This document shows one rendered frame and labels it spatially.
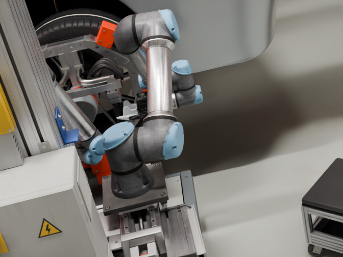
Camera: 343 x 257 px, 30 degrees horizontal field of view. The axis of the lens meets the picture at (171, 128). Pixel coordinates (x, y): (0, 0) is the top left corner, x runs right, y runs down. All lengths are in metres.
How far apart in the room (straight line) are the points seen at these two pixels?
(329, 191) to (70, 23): 1.33
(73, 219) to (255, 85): 3.10
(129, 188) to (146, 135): 0.20
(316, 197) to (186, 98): 0.70
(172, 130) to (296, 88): 2.44
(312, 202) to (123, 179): 0.95
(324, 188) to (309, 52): 2.21
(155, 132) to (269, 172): 1.62
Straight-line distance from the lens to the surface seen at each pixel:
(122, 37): 2.27
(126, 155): 2.10
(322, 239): 2.90
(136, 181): 2.15
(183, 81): 2.59
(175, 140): 2.05
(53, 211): 1.58
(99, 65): 2.69
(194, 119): 4.27
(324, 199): 2.78
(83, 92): 2.66
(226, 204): 3.42
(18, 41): 1.60
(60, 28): 2.86
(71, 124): 2.28
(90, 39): 2.77
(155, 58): 2.18
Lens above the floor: 2.02
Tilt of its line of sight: 29 degrees down
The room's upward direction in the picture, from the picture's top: 14 degrees counter-clockwise
